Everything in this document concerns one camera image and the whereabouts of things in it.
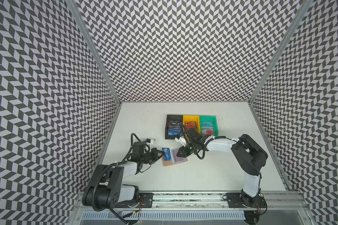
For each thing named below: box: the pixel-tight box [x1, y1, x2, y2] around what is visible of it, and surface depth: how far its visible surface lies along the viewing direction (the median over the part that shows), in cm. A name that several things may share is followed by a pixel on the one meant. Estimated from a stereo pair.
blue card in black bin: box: [167, 126, 183, 136], surface depth 101 cm
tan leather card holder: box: [161, 147, 189, 167], surface depth 88 cm
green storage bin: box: [199, 115, 219, 137], surface depth 101 cm
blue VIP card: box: [161, 147, 172, 161], surface depth 89 cm
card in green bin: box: [201, 121, 214, 137], surface depth 102 cm
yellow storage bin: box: [183, 114, 201, 134], surface depth 101 cm
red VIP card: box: [171, 148, 187, 164], surface depth 89 cm
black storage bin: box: [164, 114, 184, 140], surface depth 102 cm
